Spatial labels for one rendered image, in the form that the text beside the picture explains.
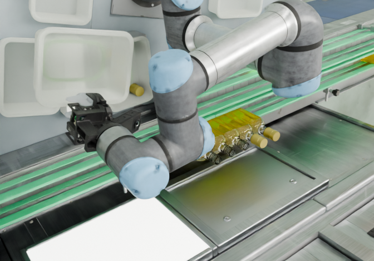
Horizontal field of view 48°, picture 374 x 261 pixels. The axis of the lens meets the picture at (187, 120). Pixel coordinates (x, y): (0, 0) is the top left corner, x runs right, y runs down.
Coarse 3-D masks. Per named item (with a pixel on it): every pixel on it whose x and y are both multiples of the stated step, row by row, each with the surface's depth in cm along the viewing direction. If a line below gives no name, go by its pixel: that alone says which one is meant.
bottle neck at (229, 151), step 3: (222, 144) 133; (225, 144) 133; (219, 147) 133; (222, 147) 132; (225, 147) 131; (228, 147) 131; (231, 147) 130; (219, 150) 133; (222, 150) 132; (225, 150) 131; (228, 150) 130; (231, 150) 130; (234, 150) 130; (225, 153) 131; (228, 153) 130; (231, 153) 132; (234, 153) 131; (231, 156) 131
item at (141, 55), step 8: (136, 40) 131; (144, 40) 133; (136, 48) 139; (144, 48) 136; (136, 56) 141; (144, 56) 137; (136, 64) 143; (144, 64) 139; (136, 72) 144; (144, 72) 141; (136, 80) 145; (144, 80) 143; (144, 88) 145; (128, 96) 143; (136, 96) 143; (144, 96) 143; (152, 96) 142; (112, 104) 138; (120, 104) 138; (128, 104) 138; (136, 104) 140
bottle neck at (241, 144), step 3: (234, 138) 136; (237, 138) 136; (234, 141) 135; (237, 141) 134; (240, 141) 134; (243, 141) 133; (246, 141) 134; (234, 144) 136; (237, 144) 134; (240, 144) 133; (243, 144) 132; (246, 144) 134; (240, 147) 133; (243, 147) 133; (246, 147) 134; (243, 150) 133
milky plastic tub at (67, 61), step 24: (48, 48) 95; (72, 48) 98; (96, 48) 101; (120, 48) 101; (48, 72) 96; (72, 72) 100; (96, 72) 104; (120, 72) 103; (48, 96) 95; (120, 96) 102
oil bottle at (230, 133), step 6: (210, 120) 145; (216, 120) 144; (216, 126) 141; (222, 126) 140; (228, 126) 140; (222, 132) 137; (228, 132) 136; (234, 132) 137; (228, 138) 136; (228, 144) 137
